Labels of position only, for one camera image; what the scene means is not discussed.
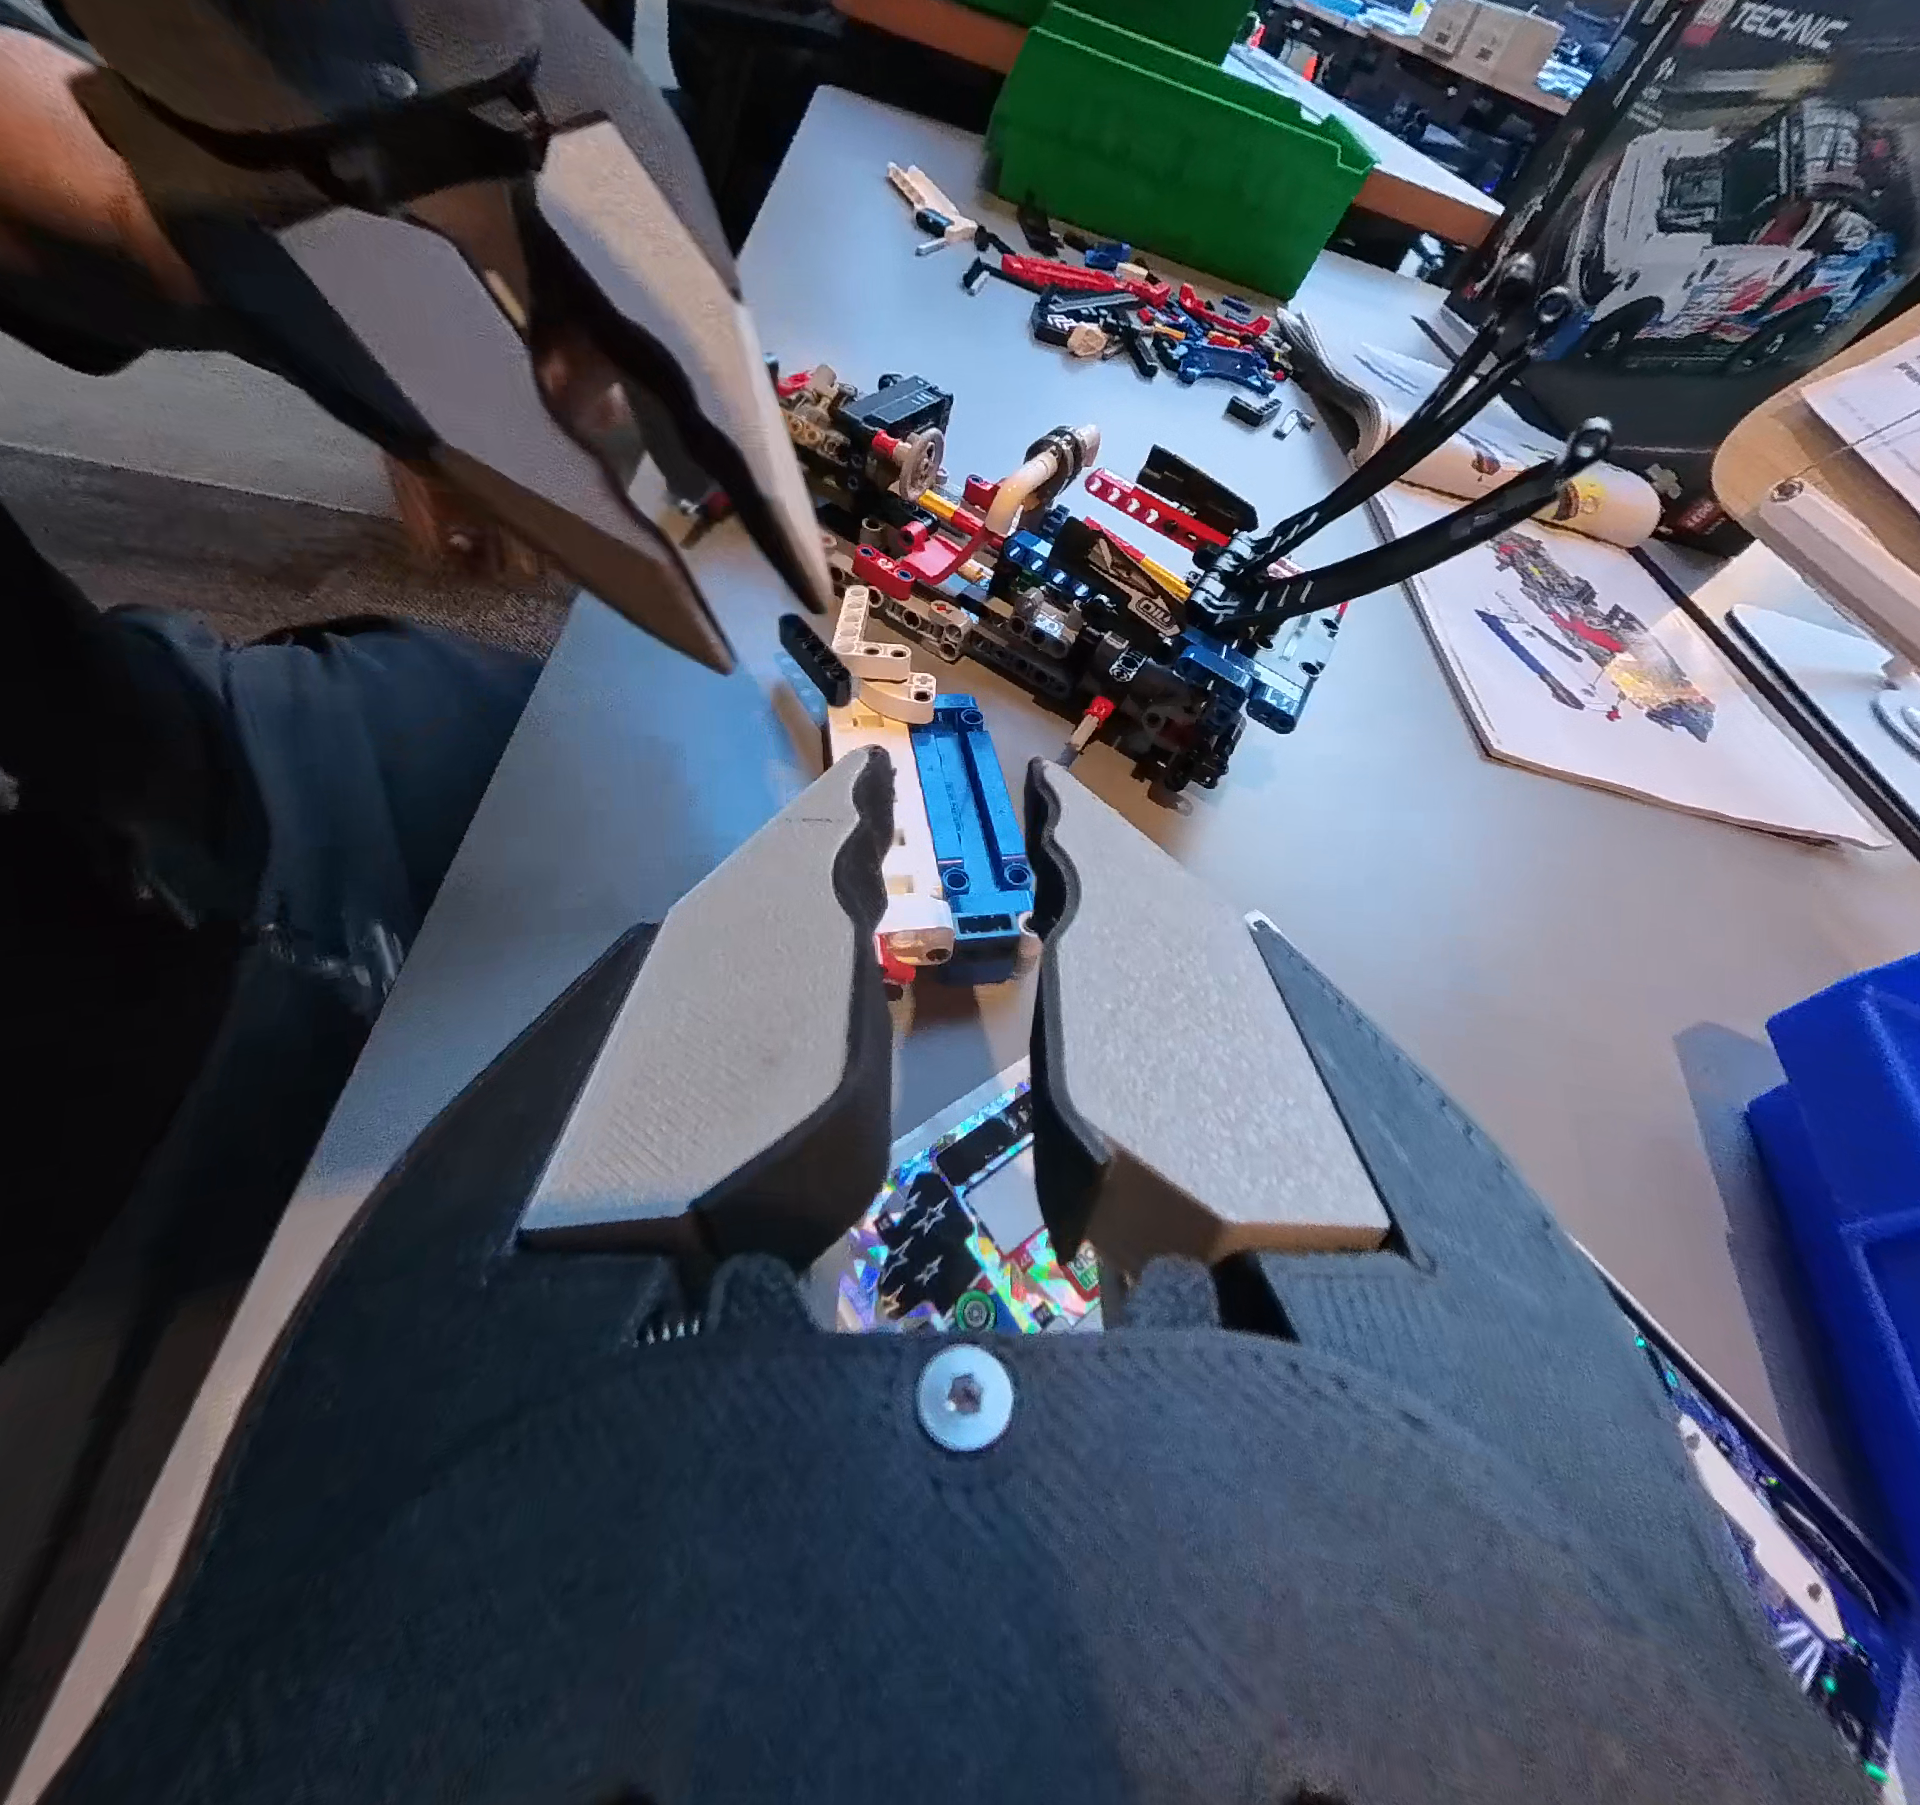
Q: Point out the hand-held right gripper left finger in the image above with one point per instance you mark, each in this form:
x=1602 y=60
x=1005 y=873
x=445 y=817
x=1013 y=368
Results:
x=719 y=1070

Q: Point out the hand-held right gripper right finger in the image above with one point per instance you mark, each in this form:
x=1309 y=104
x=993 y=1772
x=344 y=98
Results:
x=1200 y=1070

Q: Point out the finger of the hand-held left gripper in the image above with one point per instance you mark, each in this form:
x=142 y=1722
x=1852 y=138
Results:
x=662 y=262
x=450 y=335

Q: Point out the white and blue brick panel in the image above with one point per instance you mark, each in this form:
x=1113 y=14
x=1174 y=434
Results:
x=975 y=814

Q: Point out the toy brick car chassis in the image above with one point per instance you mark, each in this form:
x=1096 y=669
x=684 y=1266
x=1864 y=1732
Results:
x=1080 y=562

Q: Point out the grey desk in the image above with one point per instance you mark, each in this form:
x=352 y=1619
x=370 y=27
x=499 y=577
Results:
x=1427 y=936

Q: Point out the person's left hand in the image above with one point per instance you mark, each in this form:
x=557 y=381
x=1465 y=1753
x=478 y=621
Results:
x=92 y=171

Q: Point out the holographic sticker sheet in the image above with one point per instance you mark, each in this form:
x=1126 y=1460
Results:
x=962 y=1235

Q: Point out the pile of loose toy bricks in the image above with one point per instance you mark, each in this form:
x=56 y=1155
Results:
x=1200 y=335

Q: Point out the open instruction booklet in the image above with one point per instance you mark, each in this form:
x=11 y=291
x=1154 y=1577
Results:
x=1574 y=665

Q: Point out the person's dark trousers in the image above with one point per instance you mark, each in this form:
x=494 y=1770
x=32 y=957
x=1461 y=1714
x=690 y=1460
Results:
x=181 y=860

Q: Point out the blue plastic bin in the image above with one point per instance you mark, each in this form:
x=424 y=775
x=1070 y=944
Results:
x=1859 y=1160

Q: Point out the wooden edged table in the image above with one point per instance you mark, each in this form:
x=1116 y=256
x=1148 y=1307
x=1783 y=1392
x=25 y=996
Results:
x=1440 y=207

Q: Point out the black toy set box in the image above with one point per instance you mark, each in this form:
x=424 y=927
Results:
x=1725 y=185

